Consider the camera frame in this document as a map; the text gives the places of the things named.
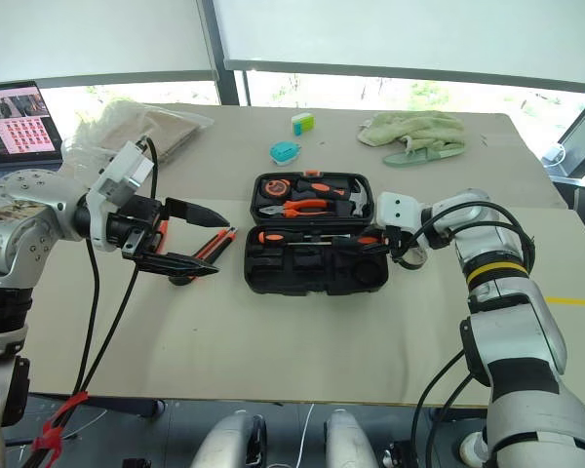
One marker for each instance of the yellow floor tape strip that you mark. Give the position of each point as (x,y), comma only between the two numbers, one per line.
(575,301)

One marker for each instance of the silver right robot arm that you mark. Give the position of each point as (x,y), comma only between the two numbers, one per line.
(517,331)

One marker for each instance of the open laptop computer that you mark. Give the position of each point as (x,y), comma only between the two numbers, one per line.
(14,127)

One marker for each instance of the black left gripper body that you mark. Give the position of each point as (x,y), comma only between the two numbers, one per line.
(131,224)

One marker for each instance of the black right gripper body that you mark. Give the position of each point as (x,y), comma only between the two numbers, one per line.
(396,244)

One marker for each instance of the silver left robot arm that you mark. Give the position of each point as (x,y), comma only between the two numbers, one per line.
(29,205)

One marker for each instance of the black electrical tape roll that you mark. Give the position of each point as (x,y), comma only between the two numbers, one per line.
(412,266)

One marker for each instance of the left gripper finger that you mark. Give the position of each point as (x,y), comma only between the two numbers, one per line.
(175,265)
(195,213)

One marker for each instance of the clear plastic bag beige contents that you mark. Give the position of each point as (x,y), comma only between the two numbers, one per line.
(161,129)

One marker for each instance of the orange electrical tester pen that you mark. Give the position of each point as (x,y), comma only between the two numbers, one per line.
(163,236)

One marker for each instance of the white roller blind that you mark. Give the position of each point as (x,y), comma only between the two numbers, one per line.
(88,34)
(409,34)

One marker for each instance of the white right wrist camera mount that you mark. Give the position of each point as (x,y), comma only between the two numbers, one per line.
(397,209)

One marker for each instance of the black plastic tool case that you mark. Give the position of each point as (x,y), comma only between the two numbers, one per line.
(317,280)

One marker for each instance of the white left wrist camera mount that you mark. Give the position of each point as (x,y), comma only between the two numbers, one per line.
(122,170)

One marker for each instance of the silver rounded robot shell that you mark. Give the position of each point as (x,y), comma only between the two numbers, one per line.
(348,441)
(229,441)

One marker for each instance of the black orange tape measure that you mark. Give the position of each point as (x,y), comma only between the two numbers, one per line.
(275,187)

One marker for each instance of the teal round tape measure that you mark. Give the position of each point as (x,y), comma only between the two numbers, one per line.
(285,152)

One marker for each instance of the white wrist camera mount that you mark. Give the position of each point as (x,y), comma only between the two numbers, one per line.
(397,209)
(122,170)

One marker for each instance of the dark window frame post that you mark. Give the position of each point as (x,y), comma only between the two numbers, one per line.
(222,83)

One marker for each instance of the small white desk device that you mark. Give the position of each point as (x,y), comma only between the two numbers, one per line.
(557,156)

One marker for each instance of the small green white box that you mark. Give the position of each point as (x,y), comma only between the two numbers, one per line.
(303,123)

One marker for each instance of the pale green plastic slipper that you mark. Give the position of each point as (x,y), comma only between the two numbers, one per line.
(419,157)

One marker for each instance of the pale green towel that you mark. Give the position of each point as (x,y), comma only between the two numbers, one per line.
(409,128)

